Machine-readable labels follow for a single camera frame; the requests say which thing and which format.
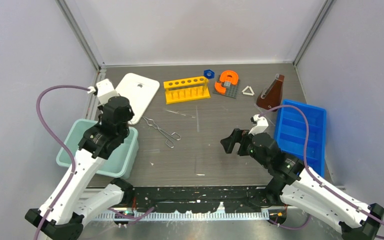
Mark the metal crucible tongs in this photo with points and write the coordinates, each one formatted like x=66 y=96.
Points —
x=170 y=137

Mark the brown wedge stand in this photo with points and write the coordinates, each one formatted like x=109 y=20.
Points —
x=272 y=96

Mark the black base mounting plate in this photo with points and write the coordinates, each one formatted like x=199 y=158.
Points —
x=201 y=199

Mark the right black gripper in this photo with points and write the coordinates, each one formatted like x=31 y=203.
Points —
x=238 y=136

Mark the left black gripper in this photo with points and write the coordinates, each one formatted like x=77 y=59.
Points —
x=131 y=114

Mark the blue plastic bin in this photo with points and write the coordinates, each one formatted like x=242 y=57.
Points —
x=290 y=133

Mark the grey studded base plate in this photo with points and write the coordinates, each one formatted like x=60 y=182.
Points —
x=226 y=88

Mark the teal plastic bin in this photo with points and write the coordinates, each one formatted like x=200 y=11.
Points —
x=121 y=160

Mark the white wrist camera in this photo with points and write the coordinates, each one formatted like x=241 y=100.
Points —
x=103 y=90
x=260 y=124

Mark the white plastic lid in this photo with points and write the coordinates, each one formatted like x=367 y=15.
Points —
x=140 y=91

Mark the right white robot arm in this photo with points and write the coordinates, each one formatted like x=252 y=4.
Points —
x=292 y=184

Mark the white clay triangle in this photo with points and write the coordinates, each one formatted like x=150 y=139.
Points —
x=248 y=91

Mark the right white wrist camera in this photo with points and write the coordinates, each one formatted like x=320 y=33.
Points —
x=260 y=124

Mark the blue hexagonal nut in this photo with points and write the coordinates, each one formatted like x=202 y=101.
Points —
x=209 y=74

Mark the orange curved block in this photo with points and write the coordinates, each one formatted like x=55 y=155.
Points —
x=230 y=74

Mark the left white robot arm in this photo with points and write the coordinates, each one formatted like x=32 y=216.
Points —
x=62 y=216

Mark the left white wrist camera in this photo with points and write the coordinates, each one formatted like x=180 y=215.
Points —
x=103 y=90

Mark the clear glass slide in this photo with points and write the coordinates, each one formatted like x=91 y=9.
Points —
x=266 y=114

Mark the glass stirring rod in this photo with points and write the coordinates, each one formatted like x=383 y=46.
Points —
x=197 y=119

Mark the thin glass rod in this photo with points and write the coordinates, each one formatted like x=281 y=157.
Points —
x=180 y=113

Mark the yellow test tube rack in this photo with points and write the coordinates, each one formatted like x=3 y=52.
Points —
x=186 y=89

